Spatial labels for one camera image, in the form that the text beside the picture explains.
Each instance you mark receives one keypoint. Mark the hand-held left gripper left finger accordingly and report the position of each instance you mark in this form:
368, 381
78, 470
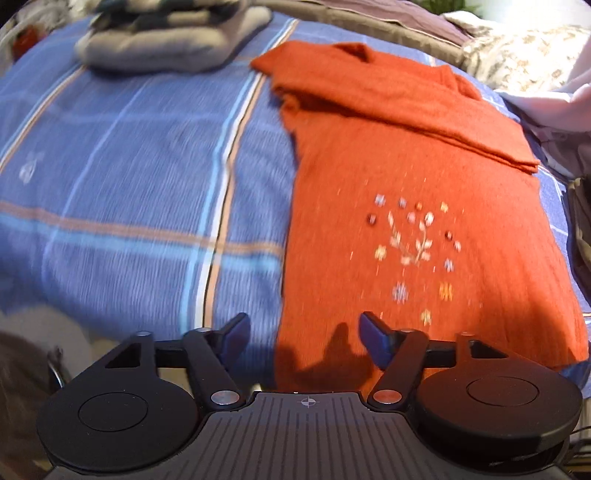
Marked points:
235, 333

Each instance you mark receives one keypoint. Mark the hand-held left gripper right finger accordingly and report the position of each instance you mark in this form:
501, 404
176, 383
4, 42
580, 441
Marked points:
374, 336

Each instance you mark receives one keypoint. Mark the orange knit sweater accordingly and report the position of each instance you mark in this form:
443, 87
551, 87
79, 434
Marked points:
415, 161

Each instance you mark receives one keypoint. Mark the blue plaid bedsheet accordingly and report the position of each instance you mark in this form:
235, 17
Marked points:
115, 184

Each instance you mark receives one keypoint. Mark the pink white cloth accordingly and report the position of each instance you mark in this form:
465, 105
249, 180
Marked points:
561, 152

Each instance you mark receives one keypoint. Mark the cream folded garment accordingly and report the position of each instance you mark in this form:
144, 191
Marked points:
161, 51

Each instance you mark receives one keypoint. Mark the floral pillow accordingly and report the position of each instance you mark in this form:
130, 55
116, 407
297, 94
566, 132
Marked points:
521, 55

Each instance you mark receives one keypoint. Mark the checkered folded garment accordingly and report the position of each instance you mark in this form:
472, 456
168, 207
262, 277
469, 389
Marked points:
175, 13

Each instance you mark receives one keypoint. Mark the purple brown blanket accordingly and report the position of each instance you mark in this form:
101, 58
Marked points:
392, 9

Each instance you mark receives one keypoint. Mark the brown bed frame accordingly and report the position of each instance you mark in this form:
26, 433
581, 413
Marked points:
369, 28

